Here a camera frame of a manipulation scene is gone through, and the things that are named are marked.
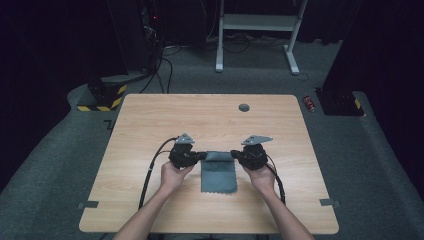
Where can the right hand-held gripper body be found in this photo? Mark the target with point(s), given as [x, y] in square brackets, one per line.
[255, 156]

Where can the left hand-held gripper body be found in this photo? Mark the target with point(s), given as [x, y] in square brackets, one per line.
[183, 155]

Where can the grey cleaning cloth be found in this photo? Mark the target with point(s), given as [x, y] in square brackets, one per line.
[218, 175]

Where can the person's left hand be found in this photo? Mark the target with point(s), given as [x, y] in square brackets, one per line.
[171, 176]

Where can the person's right hand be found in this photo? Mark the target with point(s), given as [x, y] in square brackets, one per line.
[263, 181]

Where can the grey round table grommet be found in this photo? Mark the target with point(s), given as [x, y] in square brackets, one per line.
[244, 107]

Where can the red object on floor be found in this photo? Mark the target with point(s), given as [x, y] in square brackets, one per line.
[309, 103]

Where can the grey tape strip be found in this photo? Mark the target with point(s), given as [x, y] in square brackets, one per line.
[330, 202]
[89, 204]

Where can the yellow black striped stand base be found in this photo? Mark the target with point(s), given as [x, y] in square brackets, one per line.
[105, 100]

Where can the dark computer tower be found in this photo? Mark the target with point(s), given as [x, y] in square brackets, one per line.
[151, 33]

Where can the white metal stand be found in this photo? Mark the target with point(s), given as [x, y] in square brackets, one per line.
[256, 22]

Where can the black curtain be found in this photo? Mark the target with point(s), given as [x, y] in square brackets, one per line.
[376, 43]

